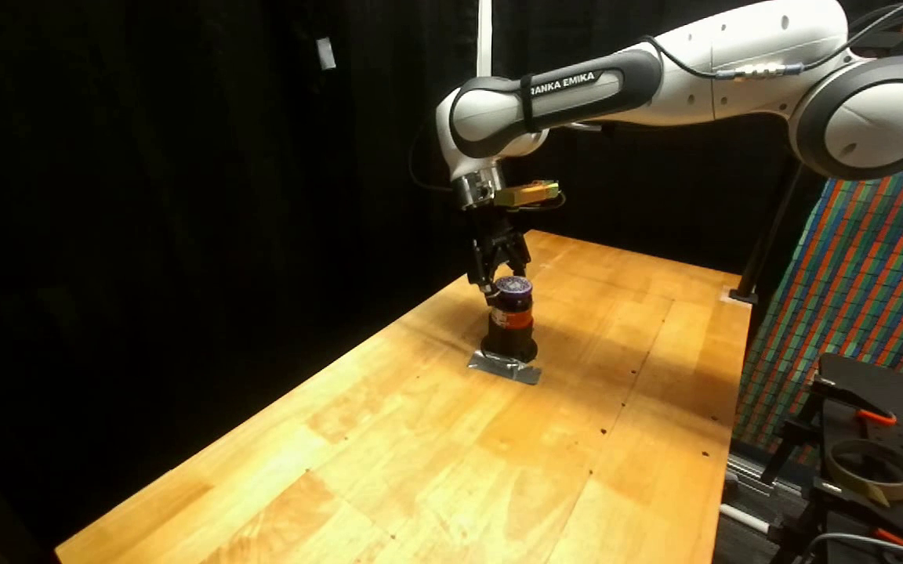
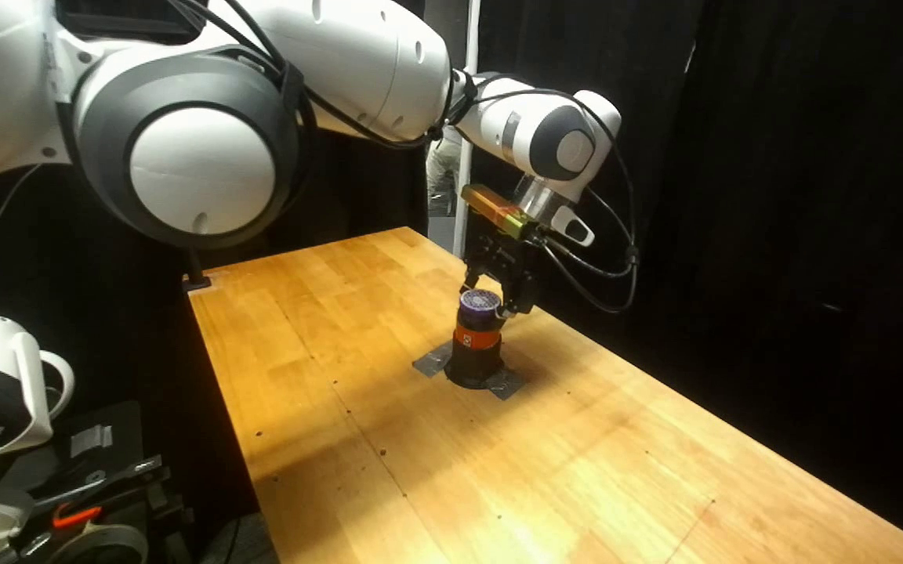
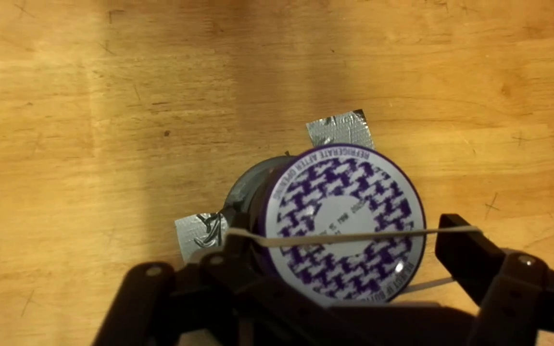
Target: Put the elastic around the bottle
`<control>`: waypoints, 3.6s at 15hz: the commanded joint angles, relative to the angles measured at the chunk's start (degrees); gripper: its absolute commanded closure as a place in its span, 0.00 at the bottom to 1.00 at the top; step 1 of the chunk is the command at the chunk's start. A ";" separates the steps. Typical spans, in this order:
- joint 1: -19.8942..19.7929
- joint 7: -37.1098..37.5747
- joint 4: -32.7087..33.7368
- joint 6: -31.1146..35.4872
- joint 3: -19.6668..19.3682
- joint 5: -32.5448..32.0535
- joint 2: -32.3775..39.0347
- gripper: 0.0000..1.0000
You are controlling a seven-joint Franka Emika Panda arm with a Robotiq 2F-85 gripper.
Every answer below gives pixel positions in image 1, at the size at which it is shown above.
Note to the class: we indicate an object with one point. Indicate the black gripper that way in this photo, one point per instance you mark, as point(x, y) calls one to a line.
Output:
point(496, 234)

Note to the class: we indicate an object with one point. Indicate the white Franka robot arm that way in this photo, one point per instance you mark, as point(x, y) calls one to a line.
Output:
point(704, 72)

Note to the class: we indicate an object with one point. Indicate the dark bottle with purple cap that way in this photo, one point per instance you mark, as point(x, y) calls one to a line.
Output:
point(507, 327)

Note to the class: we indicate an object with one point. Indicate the small grey tray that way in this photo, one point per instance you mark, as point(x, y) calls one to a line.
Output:
point(502, 367)

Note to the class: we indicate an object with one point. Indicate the white vertical pole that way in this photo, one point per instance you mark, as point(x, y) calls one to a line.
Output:
point(484, 38)

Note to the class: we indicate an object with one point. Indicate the white paper tag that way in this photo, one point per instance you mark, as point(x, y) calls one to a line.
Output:
point(327, 55)

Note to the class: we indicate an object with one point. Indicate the black curtain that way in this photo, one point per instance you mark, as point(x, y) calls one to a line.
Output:
point(180, 207)

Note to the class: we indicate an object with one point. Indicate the colourful striped cloth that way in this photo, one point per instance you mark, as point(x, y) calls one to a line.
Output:
point(868, 283)

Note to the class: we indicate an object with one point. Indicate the tape roll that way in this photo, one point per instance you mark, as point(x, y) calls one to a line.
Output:
point(868, 471)

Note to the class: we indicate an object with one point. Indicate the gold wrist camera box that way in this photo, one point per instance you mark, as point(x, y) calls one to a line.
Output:
point(535, 196)

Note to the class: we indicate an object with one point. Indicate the black camera stand pole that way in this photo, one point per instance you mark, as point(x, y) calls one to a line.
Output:
point(775, 239)

